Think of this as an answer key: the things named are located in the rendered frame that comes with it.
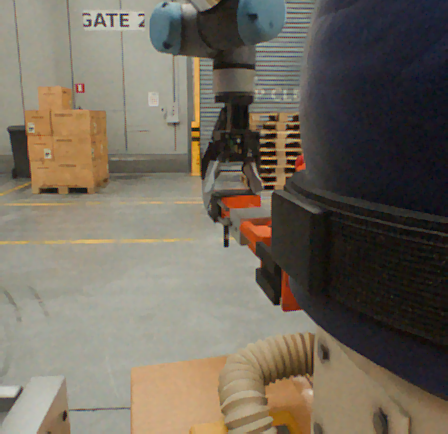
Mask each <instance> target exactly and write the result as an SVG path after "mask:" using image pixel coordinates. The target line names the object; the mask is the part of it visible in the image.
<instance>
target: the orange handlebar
mask: <svg viewBox="0 0 448 434"><path fill-rule="evenodd" d="M226 206H228V207H229V210H228V211H225V210H224V209H222V208H221V210H222V211H223V213H224V215H225V216H226V215H228V216H229V221H230V209H231V208H234V207H233V206H232V205H230V204H226ZM239 231H240V233H241V234H242V235H243V236H244V237H245V238H247V239H248V240H249V241H250V242H251V243H252V244H249V245H248V247H249V248H250V249H251V250H252V251H253V253H254V254H255V255H256V242H257V241H261V236H262V235H271V220H270V221H268V222H267V223H266V225H265V226H257V227H255V226H254V225H253V224H252V223H251V222H243V223H242V224H241V225H240V226H239ZM256 256H257V255H256ZM257 257H258V256H257Z"/></svg>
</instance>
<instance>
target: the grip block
mask: <svg viewBox="0 0 448 434"><path fill-rule="evenodd" d="M270 241H271V235H262V236H261V241H257V242H256V255H257V256H258V257H259V258H260V268H257V269H256V282H257V284H258V285H259V286H260V288H261V289H262V291H263V292H264V293H265V295H266V296H267V297H268V299H269V300H270V301H271V303H272V304H273V305H275V306H276V305H280V297H281V298H282V301H281V309H282V310H283V311H284V312H288V311H297V310H303V309H302V308H300V307H299V306H298V304H297V302H296V300H295V299H294V297H293V295H292V293H291V292H290V288H289V282H288V275H287V274H286V273H285V272H284V271H283V270H282V268H281V267H280V266H279V265H278V264H277V263H276V262H275V261H274V260H273V259H272V257H271V255H270Z"/></svg>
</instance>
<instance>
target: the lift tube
mask: <svg viewBox="0 0 448 434"><path fill-rule="evenodd" d="M299 101H300V130H301V142H302V150H303V156H304V163H305V170H306V176H307V179H308V180H310V181H311V182H313V183H314V184H316V185H317V186H318V187H320V188H321V189H324V190H327V191H329V192H332V193H335V194H338V195H341V196H347V197H352V198H356V199H361V200H366V201H370V202H375V203H380V204H384V205H389V206H393V207H398V208H403V209H407V210H412V211H418V212H423V213H428V214H434V215H439V216H444V217H448V0H317V3H316V6H315V9H314V13H313V16H312V20H311V24H310V28H309V32H308V36H307V40H306V44H305V50H304V56H303V62H302V68H301V81H300V94H299ZM288 282H289V288H290V292H291V293H292V295H293V297H294V299H295V300H296V302H297V304H298V306H299V307H300V308H302V309H303V310H304V311H305V312H306V313H307V314H308V315H309V316H310V318H311V319H312V320H313V321H314V322H315V323H316V324H317V325H319V326H320V327H321V328H323V329H324V330H325V331H327V332H328V333H329V334H330V335H332V336H333V337H334V338H336V339H337V340H338V341H339V342H341V343H342V344H344V345H346V346H347V347H349V348H351V349H352V350H354V351H355V352H357V353H359V354H360V355H362V356H364V357H365V358H367V359H369V360H370V361H372V362H374V363H375V364H377V365H379V366H381V367H383V368H385V369H387V370H389V371H391V372H394V373H396V374H398V375H400V376H402V377H404V378H406V379H408V380H410V381H412V382H414V383H416V384H419V385H421V386H424V387H426V388H428V389H430V390H433V391H435V392H438V393H440V394H443V395H446V396H448V352H446V351H444V350H441V349H438V348H436V347H433V346H430V345H428V344H425V343H422V342H420V341H417V340H414V339H412V338H409V337H406V336H404V335H401V334H398V333H396V332H394V331H392V330H390V329H387V328H385V327H383V326H381V325H379V324H377V323H373V322H371V321H369V320H367V319H365V318H363V317H360V316H358V315H356V314H354V313H353V312H351V311H349V310H347V309H346V308H344V307H342V306H341V305H339V304H337V303H336V302H334V301H332V300H330V299H329V298H327V297H325V296H322V297H311V296H308V295H307V293H306V292H305V291H304V290H303V289H302V288H301V287H300V286H299V285H297V284H296V283H295V282H294V281H293V280H292V279H291V278H290V277H289V276H288Z"/></svg>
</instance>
